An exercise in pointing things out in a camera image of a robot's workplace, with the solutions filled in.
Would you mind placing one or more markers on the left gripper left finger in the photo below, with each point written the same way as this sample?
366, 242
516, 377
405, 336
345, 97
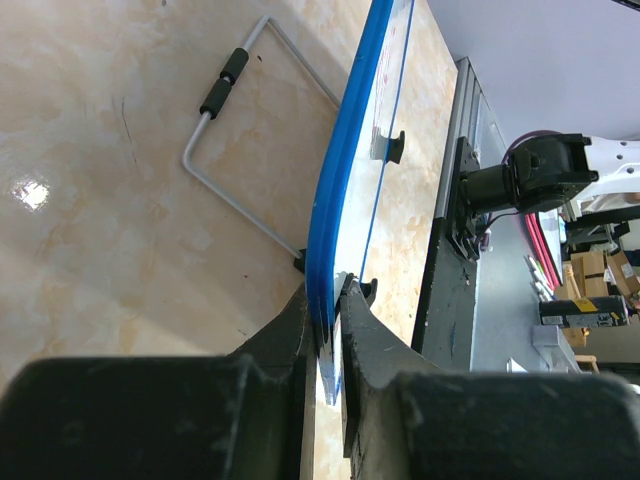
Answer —
244, 415

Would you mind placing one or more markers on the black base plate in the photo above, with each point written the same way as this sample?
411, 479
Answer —
443, 329

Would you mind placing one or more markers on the cardboard boxes in background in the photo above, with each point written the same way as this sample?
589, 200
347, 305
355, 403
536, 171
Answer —
587, 275

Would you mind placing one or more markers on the black whiteboard stand foot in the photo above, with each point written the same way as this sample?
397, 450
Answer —
388, 150

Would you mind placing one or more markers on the grey wire whiteboard stand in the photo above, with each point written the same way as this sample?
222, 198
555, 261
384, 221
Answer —
245, 128

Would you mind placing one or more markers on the black yellow device background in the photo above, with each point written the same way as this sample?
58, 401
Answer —
594, 312

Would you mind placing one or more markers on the blue-framed whiteboard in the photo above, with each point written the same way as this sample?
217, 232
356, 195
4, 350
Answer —
349, 184

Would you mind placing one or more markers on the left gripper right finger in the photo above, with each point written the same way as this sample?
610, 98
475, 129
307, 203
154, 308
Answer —
404, 418

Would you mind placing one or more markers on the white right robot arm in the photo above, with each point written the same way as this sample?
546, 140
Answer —
546, 171

